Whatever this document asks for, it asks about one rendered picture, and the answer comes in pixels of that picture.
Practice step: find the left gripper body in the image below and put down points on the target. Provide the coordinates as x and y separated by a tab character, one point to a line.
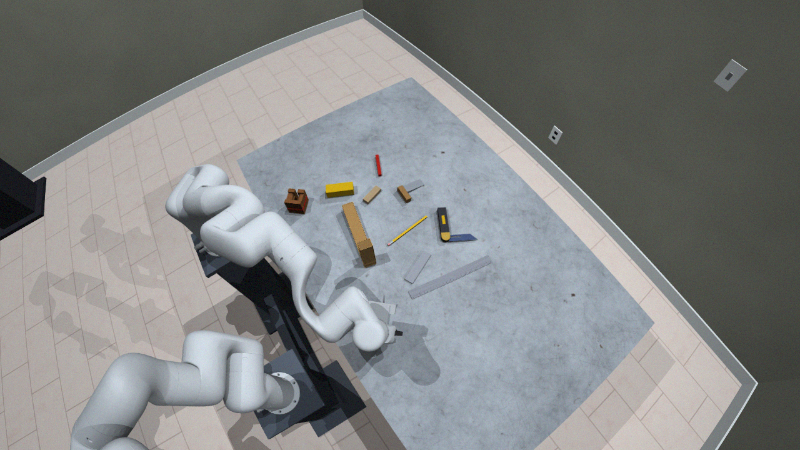
391	336

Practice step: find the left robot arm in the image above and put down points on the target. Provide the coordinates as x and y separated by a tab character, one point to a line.
230	222

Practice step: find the black sliding bevel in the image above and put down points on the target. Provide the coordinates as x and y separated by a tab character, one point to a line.
444	228

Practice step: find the wooden rail-and-leg frame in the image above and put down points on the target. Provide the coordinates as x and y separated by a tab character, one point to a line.
365	245

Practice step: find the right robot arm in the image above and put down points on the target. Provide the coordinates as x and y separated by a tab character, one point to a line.
200	379

